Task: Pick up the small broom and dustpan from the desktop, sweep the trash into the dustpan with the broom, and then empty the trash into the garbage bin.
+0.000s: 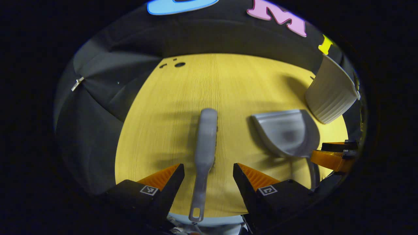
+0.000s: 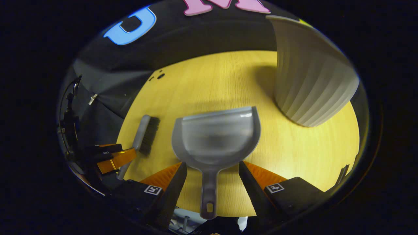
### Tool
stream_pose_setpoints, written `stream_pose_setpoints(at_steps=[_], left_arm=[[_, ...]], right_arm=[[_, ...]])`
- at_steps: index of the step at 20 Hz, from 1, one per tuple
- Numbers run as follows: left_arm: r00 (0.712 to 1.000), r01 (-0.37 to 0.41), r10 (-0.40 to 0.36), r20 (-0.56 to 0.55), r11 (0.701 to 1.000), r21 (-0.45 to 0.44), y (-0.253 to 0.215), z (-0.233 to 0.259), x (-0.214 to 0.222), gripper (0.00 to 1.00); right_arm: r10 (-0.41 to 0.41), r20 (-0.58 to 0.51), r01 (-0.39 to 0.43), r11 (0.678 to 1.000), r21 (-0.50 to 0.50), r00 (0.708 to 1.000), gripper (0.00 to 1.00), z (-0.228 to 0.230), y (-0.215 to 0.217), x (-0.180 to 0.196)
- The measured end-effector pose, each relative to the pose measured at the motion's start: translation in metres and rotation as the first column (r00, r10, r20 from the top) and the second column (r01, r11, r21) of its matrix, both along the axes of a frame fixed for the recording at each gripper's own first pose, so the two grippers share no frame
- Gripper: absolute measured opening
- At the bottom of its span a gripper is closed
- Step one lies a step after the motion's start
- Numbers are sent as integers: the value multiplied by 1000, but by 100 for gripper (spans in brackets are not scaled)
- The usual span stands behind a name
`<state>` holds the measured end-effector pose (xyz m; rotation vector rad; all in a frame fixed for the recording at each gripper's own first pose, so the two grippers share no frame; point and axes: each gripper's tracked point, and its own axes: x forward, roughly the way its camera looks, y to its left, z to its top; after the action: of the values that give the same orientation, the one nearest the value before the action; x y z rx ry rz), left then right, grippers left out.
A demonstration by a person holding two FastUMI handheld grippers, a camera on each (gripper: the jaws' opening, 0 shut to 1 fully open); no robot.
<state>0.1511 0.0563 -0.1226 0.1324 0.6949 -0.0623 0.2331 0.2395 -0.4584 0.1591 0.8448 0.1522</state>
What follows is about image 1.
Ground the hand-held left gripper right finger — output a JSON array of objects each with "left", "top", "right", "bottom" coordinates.
[{"left": 233, "top": 163, "right": 315, "bottom": 230}]

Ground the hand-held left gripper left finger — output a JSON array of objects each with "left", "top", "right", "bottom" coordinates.
[{"left": 104, "top": 163, "right": 185, "bottom": 226}]

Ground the white ribbed garbage bin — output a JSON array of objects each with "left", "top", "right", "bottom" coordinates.
[{"left": 304, "top": 55, "right": 361, "bottom": 125}]

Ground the grey dustpan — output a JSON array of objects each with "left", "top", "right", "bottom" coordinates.
[{"left": 250, "top": 109, "right": 321, "bottom": 190}]

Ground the small grey broom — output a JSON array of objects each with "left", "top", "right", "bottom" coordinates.
[{"left": 188, "top": 108, "right": 218, "bottom": 223}]

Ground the white clip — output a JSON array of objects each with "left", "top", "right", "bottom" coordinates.
[{"left": 71, "top": 76, "right": 85, "bottom": 92}]

